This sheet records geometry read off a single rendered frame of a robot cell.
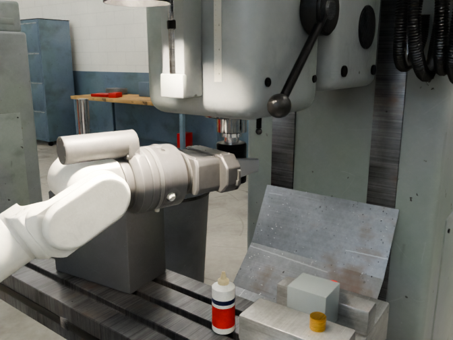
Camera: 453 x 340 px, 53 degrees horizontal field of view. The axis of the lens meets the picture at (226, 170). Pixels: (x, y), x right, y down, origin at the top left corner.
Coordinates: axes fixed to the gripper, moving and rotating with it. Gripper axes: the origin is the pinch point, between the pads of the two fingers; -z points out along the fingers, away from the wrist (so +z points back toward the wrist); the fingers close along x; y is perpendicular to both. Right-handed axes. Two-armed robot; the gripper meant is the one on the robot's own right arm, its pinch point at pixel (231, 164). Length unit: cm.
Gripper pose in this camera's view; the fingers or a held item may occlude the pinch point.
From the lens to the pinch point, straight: 71.1
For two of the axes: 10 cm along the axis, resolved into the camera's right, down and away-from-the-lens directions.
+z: -7.9, 1.4, -6.0
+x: -6.2, -1.9, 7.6
